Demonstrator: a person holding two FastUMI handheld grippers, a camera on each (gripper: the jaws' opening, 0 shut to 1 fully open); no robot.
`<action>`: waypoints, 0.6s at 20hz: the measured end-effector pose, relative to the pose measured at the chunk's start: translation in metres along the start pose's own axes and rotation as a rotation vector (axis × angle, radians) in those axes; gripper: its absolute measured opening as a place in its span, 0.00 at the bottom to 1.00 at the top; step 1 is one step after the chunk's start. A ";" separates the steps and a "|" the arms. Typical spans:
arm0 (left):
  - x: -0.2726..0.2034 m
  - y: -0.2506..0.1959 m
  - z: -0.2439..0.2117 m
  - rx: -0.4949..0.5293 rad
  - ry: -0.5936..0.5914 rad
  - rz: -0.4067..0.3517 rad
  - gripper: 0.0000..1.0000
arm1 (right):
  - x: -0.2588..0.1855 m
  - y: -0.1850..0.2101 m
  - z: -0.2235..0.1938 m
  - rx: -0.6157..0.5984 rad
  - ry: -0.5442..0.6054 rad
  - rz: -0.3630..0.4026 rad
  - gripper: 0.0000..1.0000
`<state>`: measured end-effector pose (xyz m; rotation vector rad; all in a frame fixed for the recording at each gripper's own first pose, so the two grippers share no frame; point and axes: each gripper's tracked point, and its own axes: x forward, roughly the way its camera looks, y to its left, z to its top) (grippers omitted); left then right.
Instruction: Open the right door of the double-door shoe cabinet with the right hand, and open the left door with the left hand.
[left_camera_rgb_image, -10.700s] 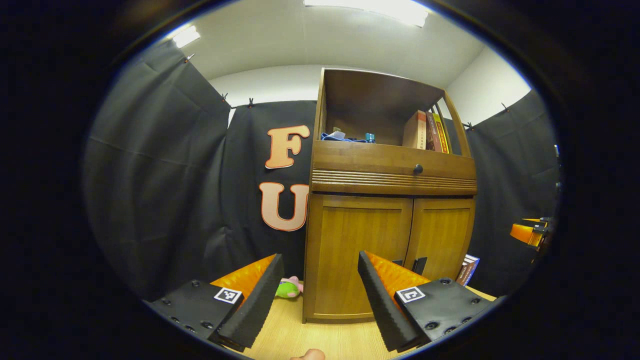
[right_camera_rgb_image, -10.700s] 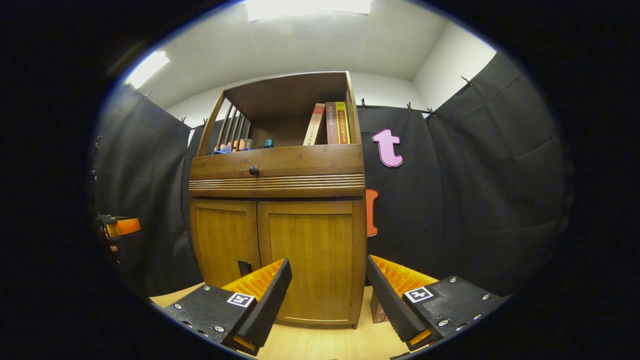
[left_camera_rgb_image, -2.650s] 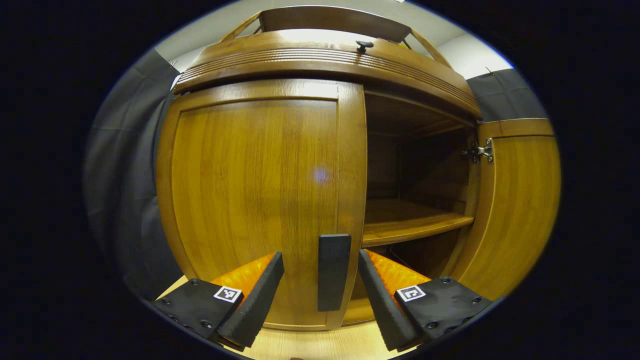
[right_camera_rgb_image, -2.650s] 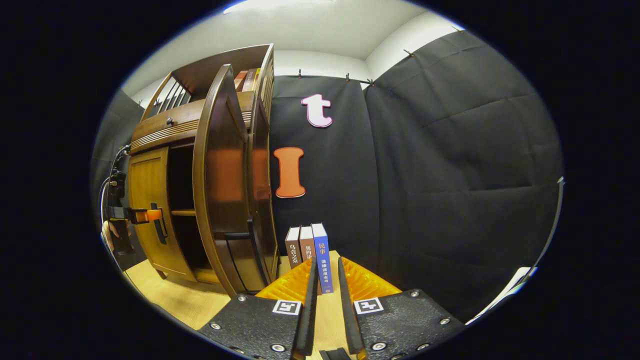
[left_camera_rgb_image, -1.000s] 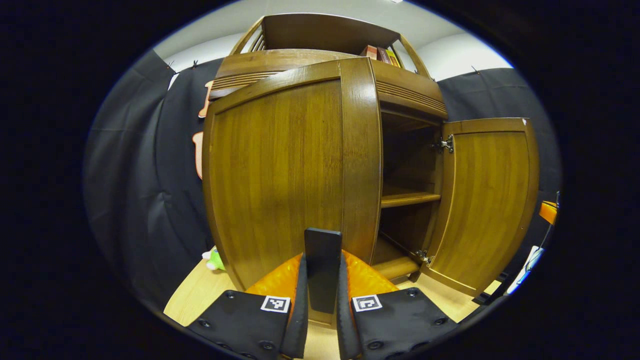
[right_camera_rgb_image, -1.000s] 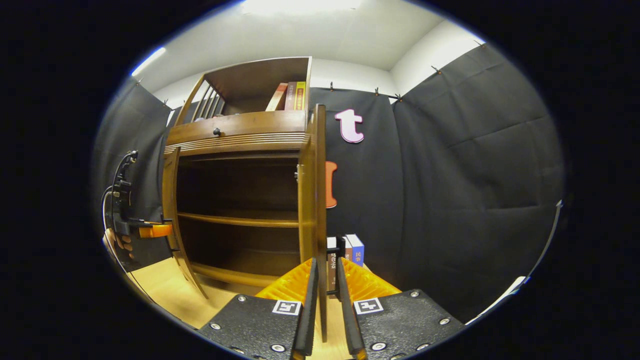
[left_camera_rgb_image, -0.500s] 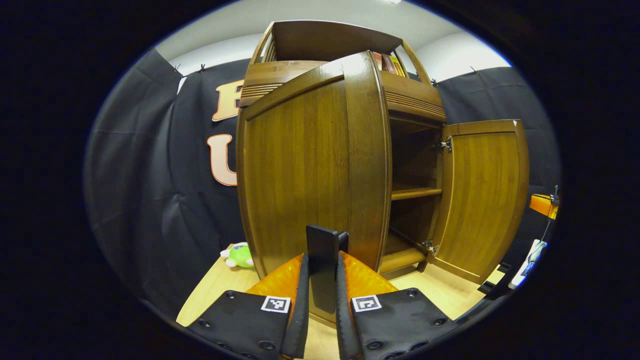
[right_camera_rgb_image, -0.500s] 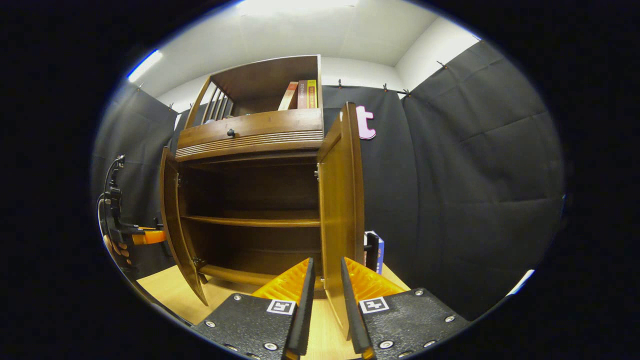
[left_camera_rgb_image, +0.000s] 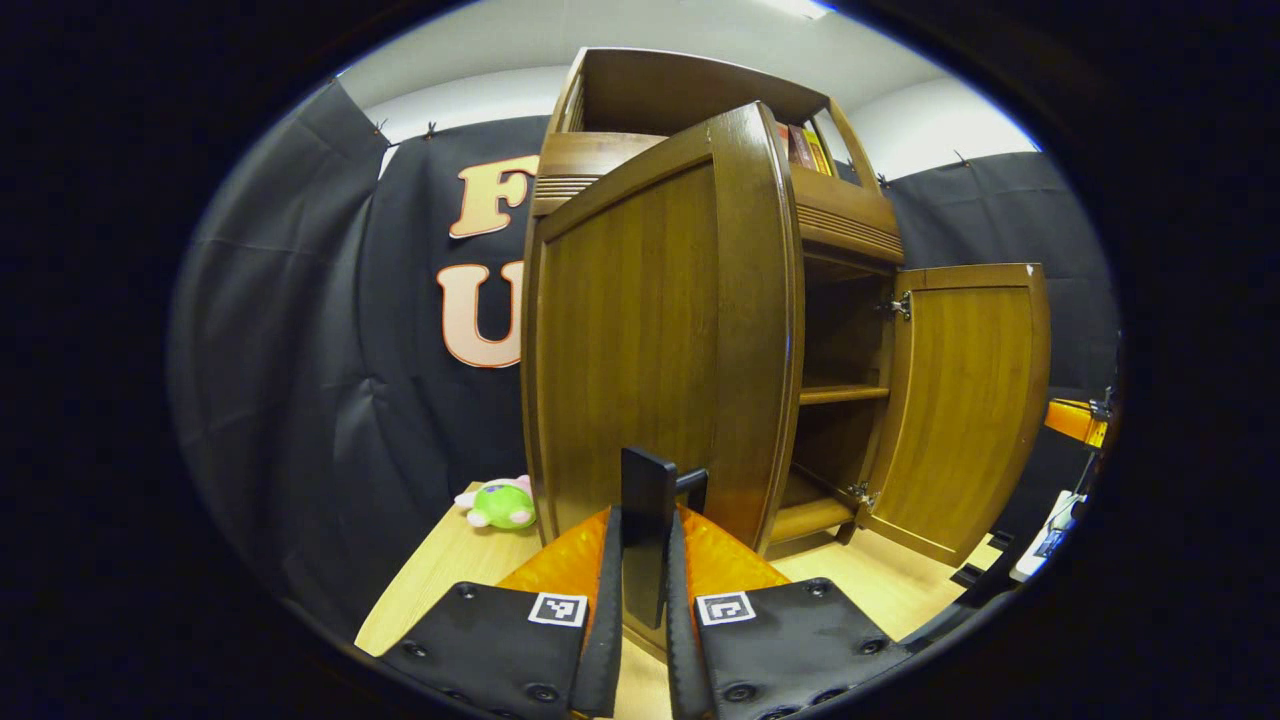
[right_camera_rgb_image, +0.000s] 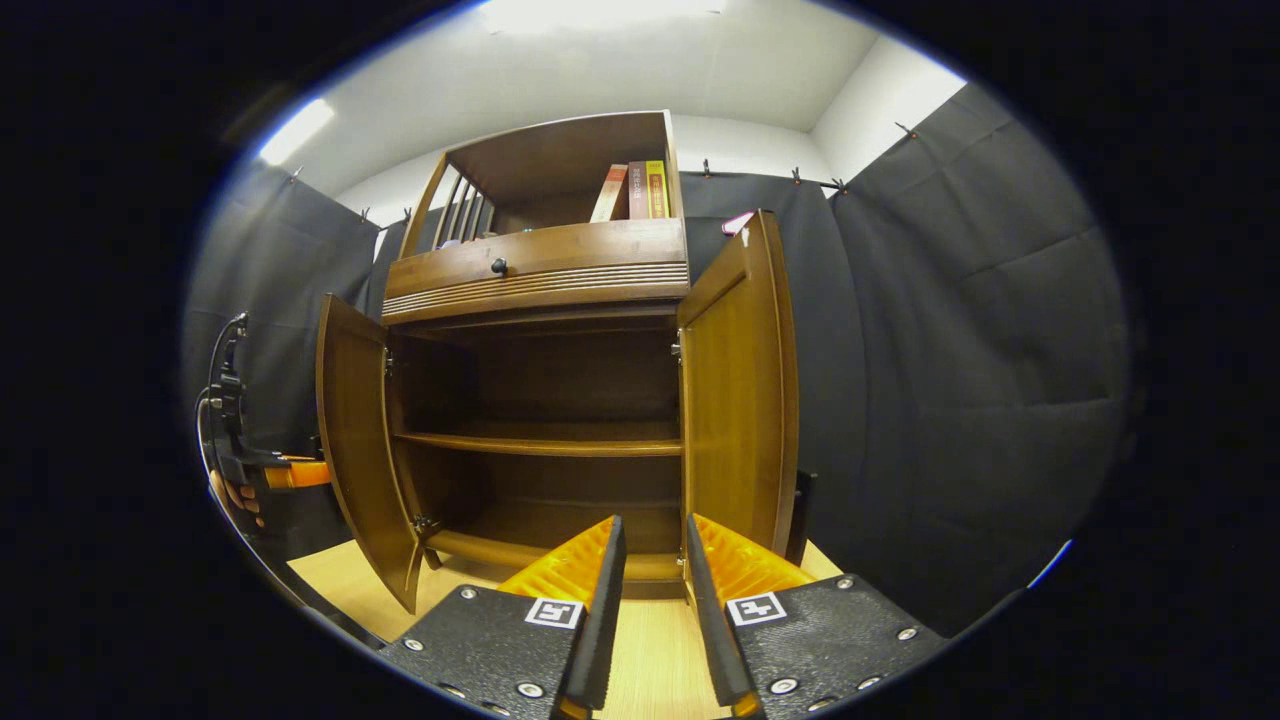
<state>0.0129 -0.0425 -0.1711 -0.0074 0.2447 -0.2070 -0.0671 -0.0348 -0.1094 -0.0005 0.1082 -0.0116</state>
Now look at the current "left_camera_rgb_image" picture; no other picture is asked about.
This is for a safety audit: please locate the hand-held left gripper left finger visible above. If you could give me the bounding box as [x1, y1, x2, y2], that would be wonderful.
[378, 506, 624, 719]

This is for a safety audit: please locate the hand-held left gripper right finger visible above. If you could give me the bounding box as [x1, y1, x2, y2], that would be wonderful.
[667, 505, 914, 720]

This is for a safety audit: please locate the wooden shoe cabinet door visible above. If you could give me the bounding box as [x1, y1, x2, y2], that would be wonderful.
[857, 262, 1054, 569]
[520, 100, 807, 659]

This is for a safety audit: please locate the black door handle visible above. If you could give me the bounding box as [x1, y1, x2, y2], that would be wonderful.
[621, 446, 710, 631]

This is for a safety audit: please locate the wooden double-door shoe cabinet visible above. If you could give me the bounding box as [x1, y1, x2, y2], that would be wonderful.
[520, 47, 907, 561]

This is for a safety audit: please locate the white device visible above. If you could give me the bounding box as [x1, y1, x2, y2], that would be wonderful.
[1008, 489, 1092, 584]

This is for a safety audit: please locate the green plush toy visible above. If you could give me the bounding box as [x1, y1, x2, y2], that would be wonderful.
[455, 476, 537, 531]

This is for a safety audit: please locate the black backdrop cloth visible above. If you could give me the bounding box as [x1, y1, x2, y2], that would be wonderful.
[168, 80, 1119, 641]

